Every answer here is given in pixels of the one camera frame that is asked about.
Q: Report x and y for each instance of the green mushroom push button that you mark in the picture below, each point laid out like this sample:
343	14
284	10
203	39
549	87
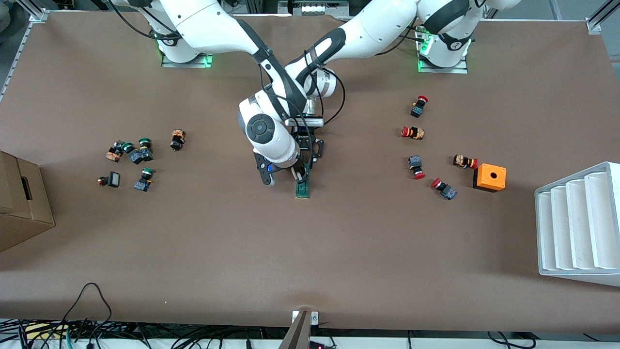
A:
134	156
143	182
147	154

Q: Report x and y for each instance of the aluminium camera mount post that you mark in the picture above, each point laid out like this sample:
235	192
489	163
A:
296	334

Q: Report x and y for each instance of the orange button enclosure box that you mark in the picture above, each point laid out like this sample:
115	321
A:
490	177

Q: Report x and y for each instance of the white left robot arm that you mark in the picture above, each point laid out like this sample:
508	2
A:
387	24

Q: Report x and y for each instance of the red emergency button blue block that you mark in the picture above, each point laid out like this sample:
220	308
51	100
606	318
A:
417	109
445	190
415	165

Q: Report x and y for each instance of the circuit board red LED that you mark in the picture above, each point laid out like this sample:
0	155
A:
319	345

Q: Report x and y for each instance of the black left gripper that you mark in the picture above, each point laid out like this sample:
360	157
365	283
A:
307	143

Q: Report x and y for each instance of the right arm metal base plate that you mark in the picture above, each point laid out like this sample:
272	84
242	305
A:
193	64

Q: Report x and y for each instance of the metal mounting bracket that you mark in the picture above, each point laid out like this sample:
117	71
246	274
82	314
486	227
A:
315	318

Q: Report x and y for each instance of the white stepped plastic rack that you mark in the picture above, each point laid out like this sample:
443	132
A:
576	228

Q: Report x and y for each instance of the grey device white lit panel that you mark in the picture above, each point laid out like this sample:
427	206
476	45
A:
315	8

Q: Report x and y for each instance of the green terminal block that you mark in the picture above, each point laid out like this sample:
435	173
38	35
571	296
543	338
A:
302	190

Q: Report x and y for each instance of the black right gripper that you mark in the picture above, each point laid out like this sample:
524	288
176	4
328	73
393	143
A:
302	170

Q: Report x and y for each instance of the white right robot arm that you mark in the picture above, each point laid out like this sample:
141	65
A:
213	29

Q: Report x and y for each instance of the black square push button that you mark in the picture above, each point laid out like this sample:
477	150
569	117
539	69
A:
113	180

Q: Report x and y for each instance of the aluminium frame corner profile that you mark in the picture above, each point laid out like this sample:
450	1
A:
595	24

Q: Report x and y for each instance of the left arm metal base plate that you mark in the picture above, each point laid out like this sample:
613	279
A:
443	70

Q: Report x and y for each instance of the red emergency button orange block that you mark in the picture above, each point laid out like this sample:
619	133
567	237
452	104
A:
464	161
414	133

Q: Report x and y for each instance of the aluminium frame rail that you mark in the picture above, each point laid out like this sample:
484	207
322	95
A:
24	47

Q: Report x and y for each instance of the brown cardboard box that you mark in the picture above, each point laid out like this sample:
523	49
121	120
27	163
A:
22	208

